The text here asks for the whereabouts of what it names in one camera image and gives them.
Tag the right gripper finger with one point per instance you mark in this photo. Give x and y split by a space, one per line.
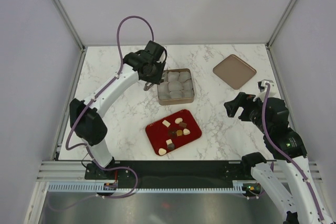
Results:
244 116
233 105

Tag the gold square tin box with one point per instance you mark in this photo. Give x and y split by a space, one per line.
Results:
177 87

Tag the white heart chocolate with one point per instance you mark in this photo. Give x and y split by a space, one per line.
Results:
186 132

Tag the dark heart chocolate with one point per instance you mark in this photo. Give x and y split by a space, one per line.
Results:
171 146

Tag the white rounded chocolate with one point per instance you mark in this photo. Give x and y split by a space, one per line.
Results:
162 151

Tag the white rectangular chocolate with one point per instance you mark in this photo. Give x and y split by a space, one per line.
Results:
166 123

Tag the gold tin lid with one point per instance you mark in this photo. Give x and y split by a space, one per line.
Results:
234 71

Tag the gold chocolate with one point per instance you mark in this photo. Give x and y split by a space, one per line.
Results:
179 132

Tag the metal tongs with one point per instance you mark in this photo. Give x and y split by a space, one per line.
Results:
148 86

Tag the brown square chocolate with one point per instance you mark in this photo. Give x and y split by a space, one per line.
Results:
182 124

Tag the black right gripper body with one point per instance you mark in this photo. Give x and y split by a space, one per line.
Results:
254 108

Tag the right aluminium frame post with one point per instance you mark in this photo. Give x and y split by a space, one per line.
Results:
288 10

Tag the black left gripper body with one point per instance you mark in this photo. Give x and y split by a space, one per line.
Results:
156 74

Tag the white square ridged chocolate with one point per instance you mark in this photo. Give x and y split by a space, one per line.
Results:
168 142

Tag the left aluminium frame post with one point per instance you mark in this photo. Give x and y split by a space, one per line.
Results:
66 19

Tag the red rectangular tray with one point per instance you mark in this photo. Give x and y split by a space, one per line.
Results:
158 133

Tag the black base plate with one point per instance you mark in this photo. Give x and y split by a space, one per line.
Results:
172 174

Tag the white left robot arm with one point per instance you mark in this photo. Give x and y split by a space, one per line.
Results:
86 116

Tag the round white chocolate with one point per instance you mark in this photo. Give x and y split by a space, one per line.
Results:
178 120

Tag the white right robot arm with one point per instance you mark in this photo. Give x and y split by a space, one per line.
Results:
299 201

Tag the aluminium frame post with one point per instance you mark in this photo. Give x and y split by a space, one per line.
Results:
66 19
288 10

